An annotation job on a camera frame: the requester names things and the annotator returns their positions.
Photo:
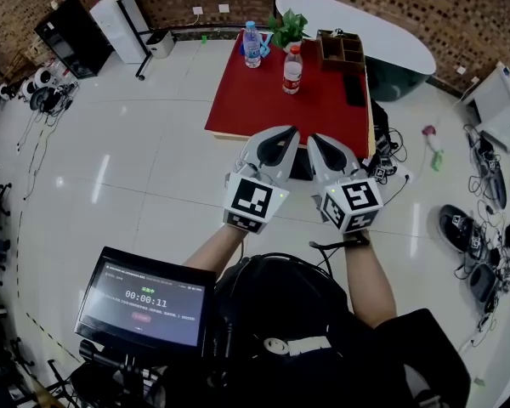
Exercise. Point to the green translucent plastic piece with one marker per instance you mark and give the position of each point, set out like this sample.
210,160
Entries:
437,160

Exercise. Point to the black helmet with markers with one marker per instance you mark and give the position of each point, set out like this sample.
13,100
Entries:
459,228

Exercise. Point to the white water dispenser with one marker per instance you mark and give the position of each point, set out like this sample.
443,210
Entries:
119,28

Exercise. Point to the person's left forearm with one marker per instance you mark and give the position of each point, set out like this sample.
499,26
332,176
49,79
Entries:
214,247

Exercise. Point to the red label plastic bottle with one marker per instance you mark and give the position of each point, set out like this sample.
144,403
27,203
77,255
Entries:
292,70

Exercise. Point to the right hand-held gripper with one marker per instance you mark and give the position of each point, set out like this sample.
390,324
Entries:
353,204

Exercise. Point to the person's black shirt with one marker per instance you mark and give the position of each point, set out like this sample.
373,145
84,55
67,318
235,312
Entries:
289,313

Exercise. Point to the black bag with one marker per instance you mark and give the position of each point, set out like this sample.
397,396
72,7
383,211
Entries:
380,126

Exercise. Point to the brown wooden organizer box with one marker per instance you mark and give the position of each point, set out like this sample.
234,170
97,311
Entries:
340,51

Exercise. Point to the dark round speaker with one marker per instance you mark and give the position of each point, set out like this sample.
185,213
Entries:
483,284

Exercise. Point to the white trash bin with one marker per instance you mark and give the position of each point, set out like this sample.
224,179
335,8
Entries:
160,45

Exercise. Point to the black glass cabinet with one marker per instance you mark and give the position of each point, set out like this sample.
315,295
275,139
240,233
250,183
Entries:
74,36

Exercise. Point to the black phone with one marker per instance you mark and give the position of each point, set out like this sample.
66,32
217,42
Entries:
355,91

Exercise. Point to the person's right forearm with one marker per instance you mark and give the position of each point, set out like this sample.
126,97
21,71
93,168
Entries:
370,283

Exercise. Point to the white cabinet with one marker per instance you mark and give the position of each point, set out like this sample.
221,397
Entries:
501,109

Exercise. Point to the white power strip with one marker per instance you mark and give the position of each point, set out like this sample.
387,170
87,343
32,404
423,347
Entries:
405,177

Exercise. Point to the white bathtub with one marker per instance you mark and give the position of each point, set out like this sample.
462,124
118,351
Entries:
365,32

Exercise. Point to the black monitor screen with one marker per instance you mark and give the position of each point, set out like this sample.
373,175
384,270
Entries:
146,302

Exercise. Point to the green potted plant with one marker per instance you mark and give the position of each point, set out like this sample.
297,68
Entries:
288,28

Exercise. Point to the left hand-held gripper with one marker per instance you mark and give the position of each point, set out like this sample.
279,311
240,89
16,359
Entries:
255,200

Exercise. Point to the white round device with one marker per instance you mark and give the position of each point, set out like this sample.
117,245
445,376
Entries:
46,77
27,88

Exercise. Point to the red table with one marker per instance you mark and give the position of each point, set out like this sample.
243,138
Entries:
255,109

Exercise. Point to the blue label water bottle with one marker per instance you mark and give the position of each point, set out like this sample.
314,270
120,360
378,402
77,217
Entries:
252,47

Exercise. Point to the pink and white toy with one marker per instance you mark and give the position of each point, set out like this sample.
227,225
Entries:
431,136

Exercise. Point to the black table base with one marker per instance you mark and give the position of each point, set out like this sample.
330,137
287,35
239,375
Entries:
302,166

